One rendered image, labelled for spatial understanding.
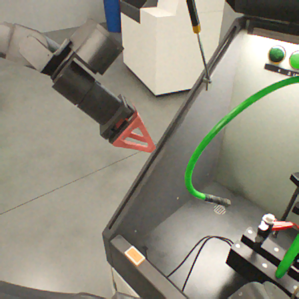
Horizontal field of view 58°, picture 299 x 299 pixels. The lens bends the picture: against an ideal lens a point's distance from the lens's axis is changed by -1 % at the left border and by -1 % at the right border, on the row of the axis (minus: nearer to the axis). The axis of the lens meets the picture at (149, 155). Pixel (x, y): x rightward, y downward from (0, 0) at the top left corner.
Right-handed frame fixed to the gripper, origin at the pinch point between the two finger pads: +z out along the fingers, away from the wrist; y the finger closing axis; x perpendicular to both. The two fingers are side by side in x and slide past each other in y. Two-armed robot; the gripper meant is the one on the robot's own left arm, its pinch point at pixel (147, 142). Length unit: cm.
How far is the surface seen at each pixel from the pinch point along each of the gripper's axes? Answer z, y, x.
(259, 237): 37.6, -2.4, 0.4
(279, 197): 59, 21, -10
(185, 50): 73, 286, -61
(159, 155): 13.7, 20.4, 4.8
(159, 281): 27.7, -1.2, 25.8
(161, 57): 55, 280, -35
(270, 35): 13.8, 22.0, -38.0
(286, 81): 11.0, -2.2, -25.6
